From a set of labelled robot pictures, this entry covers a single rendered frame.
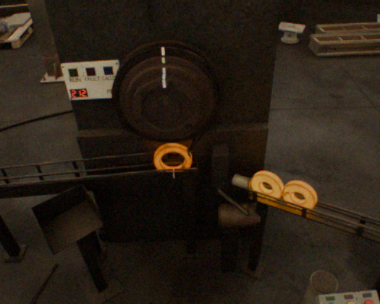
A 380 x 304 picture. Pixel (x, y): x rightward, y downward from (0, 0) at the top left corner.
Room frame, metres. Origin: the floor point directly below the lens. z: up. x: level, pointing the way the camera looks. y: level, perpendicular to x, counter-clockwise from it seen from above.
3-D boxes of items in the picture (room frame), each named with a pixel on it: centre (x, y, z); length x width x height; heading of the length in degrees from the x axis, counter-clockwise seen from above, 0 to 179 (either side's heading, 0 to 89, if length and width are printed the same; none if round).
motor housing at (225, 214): (1.18, -0.23, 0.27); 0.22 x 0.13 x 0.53; 90
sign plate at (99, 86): (1.42, 0.45, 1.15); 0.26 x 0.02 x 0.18; 90
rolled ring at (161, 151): (1.32, 0.11, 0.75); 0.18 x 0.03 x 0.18; 91
